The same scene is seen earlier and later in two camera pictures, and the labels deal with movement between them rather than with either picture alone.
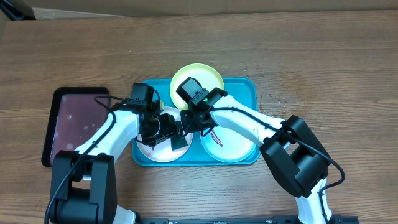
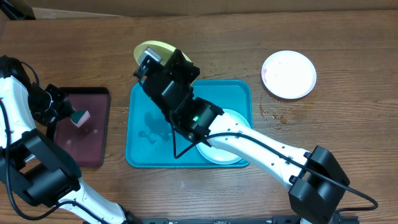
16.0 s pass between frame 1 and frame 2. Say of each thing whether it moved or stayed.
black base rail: stayed
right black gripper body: moved
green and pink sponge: moved
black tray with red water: stayed
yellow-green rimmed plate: moved
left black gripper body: moved
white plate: moved
